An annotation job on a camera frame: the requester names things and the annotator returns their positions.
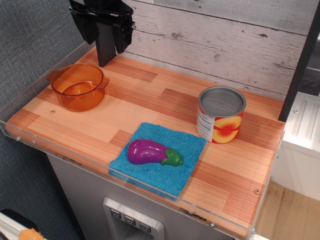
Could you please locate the orange fuzzy object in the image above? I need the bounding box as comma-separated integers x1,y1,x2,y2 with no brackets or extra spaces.
18,228,45,240

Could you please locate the dark vertical post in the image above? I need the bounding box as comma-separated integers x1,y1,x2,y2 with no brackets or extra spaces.
278,2,320,122

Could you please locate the orange transparent plastic pot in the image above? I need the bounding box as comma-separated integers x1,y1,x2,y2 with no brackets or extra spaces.
46,64,110,112

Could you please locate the clear acrylic table guard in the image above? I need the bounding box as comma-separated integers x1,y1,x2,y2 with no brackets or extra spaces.
0,56,285,240

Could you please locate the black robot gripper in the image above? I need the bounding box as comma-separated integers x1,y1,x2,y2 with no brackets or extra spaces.
69,0,135,67

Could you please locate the purple toy eggplant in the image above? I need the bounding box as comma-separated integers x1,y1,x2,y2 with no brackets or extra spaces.
127,138,184,167

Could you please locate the blue terry cloth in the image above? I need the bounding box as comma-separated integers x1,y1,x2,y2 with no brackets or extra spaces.
109,122,207,200

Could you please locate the grey toy fridge cabinet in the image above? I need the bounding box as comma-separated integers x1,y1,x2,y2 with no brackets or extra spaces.
48,155,232,240

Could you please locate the black and white device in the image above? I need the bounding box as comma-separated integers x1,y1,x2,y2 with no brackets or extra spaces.
0,209,39,240

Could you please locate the peach label tin can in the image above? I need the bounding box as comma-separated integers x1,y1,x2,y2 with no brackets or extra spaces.
196,86,247,144

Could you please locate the white toy sink unit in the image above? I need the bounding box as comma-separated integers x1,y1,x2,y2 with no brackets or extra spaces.
271,92,320,200

